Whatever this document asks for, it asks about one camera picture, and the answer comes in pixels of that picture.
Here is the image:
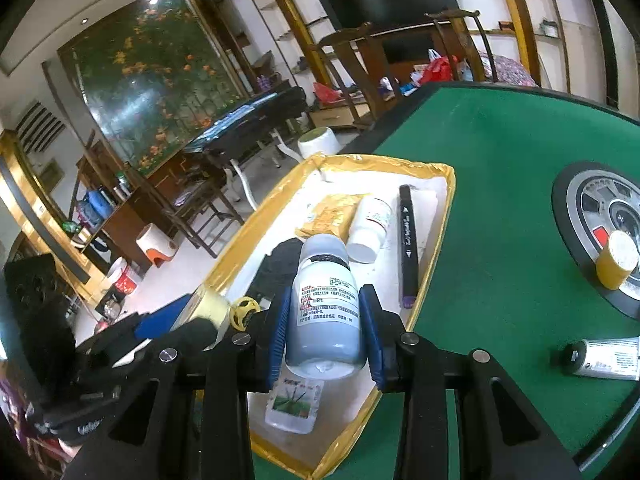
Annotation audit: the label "orange white plastic stool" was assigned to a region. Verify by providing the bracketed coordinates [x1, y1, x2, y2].
[136, 223, 180, 268]

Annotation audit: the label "white bottle with dark collar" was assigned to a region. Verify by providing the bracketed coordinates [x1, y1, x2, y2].
[284, 234, 366, 380]

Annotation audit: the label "gold box with white lining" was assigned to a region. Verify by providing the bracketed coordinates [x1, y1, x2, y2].
[197, 154, 457, 480]

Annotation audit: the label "red white bucket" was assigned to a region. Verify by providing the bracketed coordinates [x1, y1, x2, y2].
[106, 257, 147, 307]

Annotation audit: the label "round white green stool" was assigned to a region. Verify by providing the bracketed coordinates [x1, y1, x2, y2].
[298, 128, 341, 161]

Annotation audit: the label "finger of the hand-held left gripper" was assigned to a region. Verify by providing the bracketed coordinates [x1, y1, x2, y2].
[165, 317, 224, 357]
[75, 310, 173, 361]

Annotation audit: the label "gold framed wall shelf unit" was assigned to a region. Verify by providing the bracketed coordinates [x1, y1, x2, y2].
[450, 0, 572, 96]

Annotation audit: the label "large flower painting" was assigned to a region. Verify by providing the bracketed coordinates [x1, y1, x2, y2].
[57, 0, 251, 177]

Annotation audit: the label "black object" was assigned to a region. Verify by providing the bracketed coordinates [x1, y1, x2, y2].
[248, 239, 303, 311]

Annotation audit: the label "small red plastic bag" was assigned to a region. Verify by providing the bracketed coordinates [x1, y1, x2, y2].
[312, 82, 337, 107]

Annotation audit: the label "gold cloth pouch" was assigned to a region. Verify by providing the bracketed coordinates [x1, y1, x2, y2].
[295, 194, 362, 241]

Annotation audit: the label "cream yellow plastic case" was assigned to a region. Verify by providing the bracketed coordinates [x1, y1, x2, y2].
[170, 282, 259, 348]

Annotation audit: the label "dark wooden chair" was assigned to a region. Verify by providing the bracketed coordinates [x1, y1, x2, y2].
[309, 22, 387, 132]

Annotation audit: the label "blue bag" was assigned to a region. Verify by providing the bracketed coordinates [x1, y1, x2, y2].
[77, 189, 114, 229]

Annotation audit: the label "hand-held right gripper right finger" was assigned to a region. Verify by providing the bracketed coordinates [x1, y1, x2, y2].
[359, 284, 583, 480]

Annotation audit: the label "floral cloth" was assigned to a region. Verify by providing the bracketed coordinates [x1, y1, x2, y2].
[479, 52, 539, 89]

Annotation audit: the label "white bottle with green leaf label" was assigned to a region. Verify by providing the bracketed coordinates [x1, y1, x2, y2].
[264, 377, 325, 435]

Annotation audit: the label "small yellow jar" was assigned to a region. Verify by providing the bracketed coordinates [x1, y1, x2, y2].
[595, 230, 639, 291]

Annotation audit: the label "white tube with black cap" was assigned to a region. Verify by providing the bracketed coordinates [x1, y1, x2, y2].
[551, 337, 640, 381]

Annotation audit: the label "wooden chair with curved rail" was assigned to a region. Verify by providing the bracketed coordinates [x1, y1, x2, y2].
[425, 9, 499, 83]

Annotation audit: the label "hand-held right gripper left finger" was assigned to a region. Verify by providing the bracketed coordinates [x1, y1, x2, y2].
[65, 287, 292, 480]

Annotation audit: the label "round mahjong table control panel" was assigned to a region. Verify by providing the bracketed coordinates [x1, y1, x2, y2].
[551, 161, 640, 320]

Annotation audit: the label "white bottle with red label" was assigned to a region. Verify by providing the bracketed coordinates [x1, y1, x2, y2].
[346, 196, 394, 264]

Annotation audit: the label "black marker pen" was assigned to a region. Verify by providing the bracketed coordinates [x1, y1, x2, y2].
[397, 185, 421, 310]

